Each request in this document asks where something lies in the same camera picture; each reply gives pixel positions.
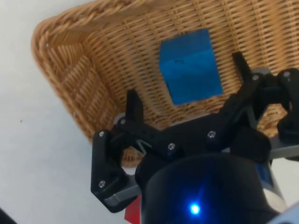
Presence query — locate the blue cube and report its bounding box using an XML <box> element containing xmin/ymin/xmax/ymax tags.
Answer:
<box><xmin>159</xmin><ymin>28</ymin><xmax>223</xmax><ymax>106</ymax></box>

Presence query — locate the wicker basket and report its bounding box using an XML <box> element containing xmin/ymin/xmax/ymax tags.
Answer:
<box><xmin>31</xmin><ymin>0</ymin><xmax>299</xmax><ymax>169</ymax></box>

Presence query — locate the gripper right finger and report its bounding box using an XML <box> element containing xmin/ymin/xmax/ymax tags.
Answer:
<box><xmin>205</xmin><ymin>52</ymin><xmax>299</xmax><ymax>163</ymax></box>

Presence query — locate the red cube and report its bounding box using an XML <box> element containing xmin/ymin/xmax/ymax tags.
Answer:
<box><xmin>123</xmin><ymin>195</ymin><xmax>141</xmax><ymax>224</ymax></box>

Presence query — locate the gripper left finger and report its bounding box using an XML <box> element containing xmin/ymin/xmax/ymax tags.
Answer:
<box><xmin>90</xmin><ymin>89</ymin><xmax>185</xmax><ymax>213</ymax></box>

